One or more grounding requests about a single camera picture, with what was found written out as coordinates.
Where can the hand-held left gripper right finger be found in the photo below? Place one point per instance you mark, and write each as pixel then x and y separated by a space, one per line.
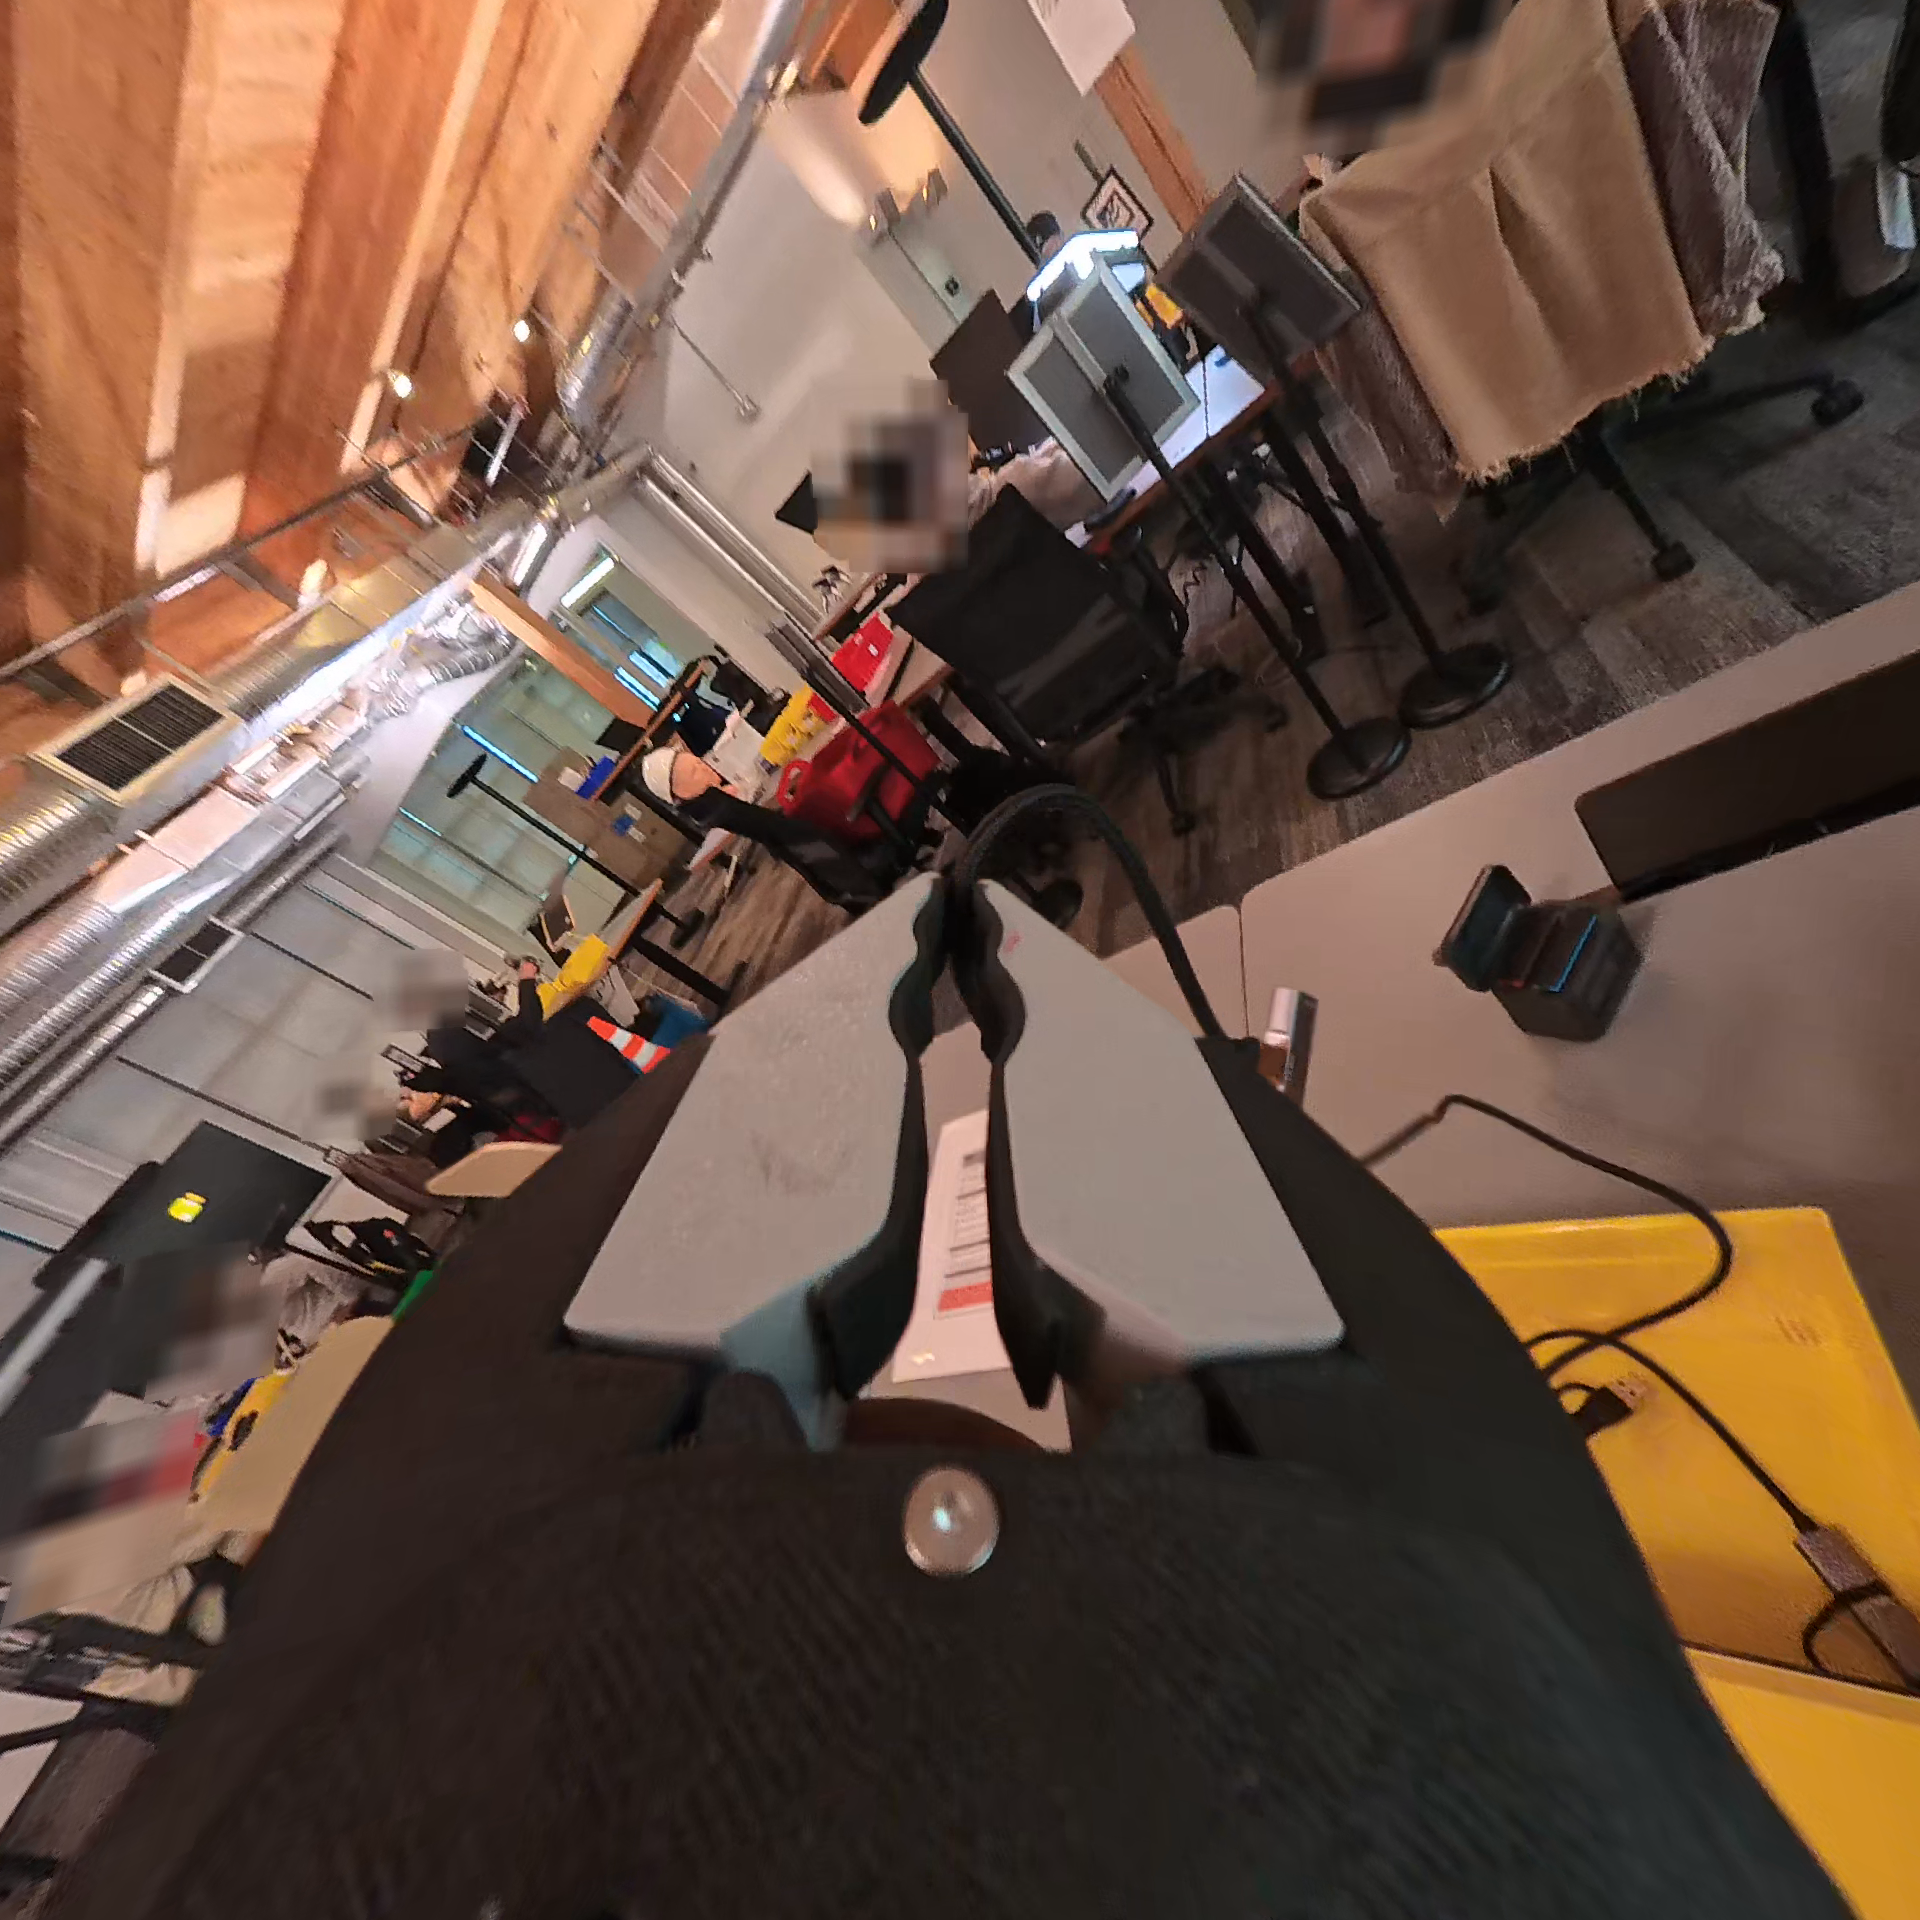
pixel 1155 1185

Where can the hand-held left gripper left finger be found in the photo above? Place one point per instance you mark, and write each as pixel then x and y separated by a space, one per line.
pixel 765 1169

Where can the yellow plastic bin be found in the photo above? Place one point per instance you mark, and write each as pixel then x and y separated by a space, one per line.
pixel 1801 1320

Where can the orange traffic cone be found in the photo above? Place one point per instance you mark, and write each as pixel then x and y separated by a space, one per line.
pixel 630 1044

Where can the white paper sheet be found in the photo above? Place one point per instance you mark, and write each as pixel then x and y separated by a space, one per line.
pixel 961 1199

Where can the red basket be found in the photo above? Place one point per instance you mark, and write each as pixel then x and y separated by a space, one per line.
pixel 863 779

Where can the small yellow bin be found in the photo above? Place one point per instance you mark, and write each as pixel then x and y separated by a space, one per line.
pixel 794 734

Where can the dark battery charging case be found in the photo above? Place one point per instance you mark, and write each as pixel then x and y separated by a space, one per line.
pixel 1545 960

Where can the black monitor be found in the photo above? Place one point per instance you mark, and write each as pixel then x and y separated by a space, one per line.
pixel 226 1199

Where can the ceiling air vent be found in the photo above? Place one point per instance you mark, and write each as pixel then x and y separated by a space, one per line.
pixel 136 739

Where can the grey framed monitor on stand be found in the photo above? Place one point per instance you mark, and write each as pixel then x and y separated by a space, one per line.
pixel 1253 270
pixel 1105 376

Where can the beige cloth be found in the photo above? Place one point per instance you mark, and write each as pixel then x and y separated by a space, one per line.
pixel 1501 225

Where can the patterned scarf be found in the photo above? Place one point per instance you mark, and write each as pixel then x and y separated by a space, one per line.
pixel 1694 149

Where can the silver air duct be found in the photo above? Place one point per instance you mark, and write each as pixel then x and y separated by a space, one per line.
pixel 121 930

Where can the white wall notice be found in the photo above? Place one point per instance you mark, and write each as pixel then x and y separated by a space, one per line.
pixel 1081 37

